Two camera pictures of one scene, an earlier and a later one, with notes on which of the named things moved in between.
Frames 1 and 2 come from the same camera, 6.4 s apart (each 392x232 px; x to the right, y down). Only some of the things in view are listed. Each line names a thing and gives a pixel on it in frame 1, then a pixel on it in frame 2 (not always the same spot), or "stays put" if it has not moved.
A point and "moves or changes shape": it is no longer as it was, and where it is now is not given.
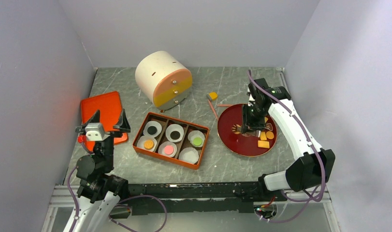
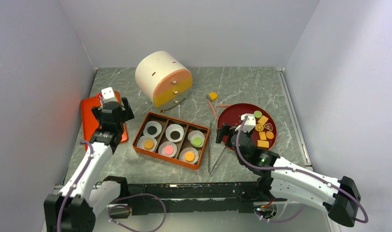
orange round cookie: (269, 135) stays put
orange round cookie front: (149, 144) stays put
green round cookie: (197, 141) stays put
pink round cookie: (168, 150) stays put
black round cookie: (152, 130) stays put
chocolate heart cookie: (269, 126) stays put
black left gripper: (123, 127) → (128, 115)
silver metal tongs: (258, 133) → (210, 171)
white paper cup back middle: (174, 132) stays put
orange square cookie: (263, 137) stays put
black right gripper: (254, 125) → (225, 130)
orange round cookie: (237, 132) moves or changes shape
